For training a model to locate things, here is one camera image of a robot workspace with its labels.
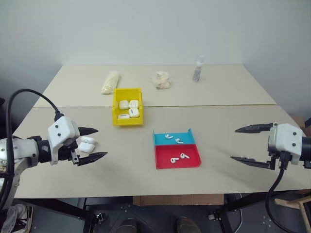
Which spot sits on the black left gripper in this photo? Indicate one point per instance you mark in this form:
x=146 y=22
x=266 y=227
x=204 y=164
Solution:
x=66 y=151

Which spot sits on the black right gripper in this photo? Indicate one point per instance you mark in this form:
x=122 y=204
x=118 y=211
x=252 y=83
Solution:
x=275 y=160

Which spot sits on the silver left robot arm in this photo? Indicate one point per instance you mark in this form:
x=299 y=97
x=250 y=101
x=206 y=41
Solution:
x=22 y=148

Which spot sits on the yellow plastic bin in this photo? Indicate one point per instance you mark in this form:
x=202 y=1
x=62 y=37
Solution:
x=115 y=114

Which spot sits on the rolled cream cloth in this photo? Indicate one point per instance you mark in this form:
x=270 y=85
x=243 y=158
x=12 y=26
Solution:
x=110 y=82

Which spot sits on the blue plastic tray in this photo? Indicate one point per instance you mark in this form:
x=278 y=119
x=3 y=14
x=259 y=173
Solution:
x=160 y=139

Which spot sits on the wooden stool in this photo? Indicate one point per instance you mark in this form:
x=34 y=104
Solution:
x=298 y=201

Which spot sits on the red plastic tray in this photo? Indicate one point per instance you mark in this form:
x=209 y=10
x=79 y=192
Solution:
x=165 y=154

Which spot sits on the dark rounded shoe shape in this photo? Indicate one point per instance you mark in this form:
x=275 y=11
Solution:
x=126 y=226
x=185 y=225

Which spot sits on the clear spray bottle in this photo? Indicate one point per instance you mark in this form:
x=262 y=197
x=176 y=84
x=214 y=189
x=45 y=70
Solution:
x=196 y=72

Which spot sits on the brown cardboard sheet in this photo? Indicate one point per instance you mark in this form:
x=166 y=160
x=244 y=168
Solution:
x=177 y=199

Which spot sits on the crumpled cream cloth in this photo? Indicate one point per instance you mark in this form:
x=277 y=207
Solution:
x=160 y=80

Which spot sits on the black and white sneaker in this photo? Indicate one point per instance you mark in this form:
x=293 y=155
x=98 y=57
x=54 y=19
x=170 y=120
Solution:
x=24 y=219

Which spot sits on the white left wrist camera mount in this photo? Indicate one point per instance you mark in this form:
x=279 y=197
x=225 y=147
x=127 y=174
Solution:
x=62 y=132

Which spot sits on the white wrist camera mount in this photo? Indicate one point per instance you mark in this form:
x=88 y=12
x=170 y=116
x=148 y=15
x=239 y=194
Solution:
x=62 y=132
x=286 y=138

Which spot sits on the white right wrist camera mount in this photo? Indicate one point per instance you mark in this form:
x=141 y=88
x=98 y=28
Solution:
x=286 y=138

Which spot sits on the black table frame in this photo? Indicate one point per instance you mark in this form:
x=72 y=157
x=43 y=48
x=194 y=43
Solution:
x=73 y=213

